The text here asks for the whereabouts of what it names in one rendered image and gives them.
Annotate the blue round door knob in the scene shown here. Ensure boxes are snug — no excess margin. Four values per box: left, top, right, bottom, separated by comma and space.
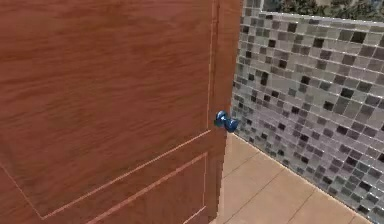
213, 110, 240, 134

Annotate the brown wooden room door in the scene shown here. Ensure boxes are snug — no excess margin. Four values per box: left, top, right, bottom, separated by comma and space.
0, 0, 244, 224

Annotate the window with green foliage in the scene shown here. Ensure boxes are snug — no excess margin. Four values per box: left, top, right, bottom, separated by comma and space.
261, 0, 384, 24

